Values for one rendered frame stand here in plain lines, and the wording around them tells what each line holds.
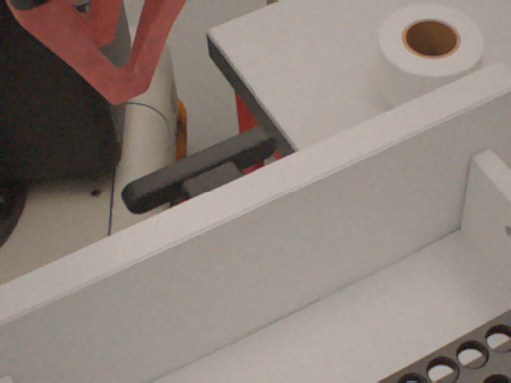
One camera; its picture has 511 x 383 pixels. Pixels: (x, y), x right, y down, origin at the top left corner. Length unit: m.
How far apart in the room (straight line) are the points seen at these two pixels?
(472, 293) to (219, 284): 0.13
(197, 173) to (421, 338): 0.13
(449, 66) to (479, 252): 0.17
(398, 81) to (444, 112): 0.21
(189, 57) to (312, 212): 1.40
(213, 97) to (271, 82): 1.05
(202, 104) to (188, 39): 0.17
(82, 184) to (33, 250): 0.11
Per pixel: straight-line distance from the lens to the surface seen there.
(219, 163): 0.46
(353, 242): 0.48
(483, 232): 0.50
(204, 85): 1.77
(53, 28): 0.32
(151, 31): 0.35
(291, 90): 0.69
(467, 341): 0.42
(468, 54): 0.66
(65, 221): 1.26
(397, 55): 0.66
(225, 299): 0.46
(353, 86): 0.69
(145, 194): 0.45
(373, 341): 0.49
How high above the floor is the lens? 1.26
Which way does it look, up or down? 51 degrees down
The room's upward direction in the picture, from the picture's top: 6 degrees counter-clockwise
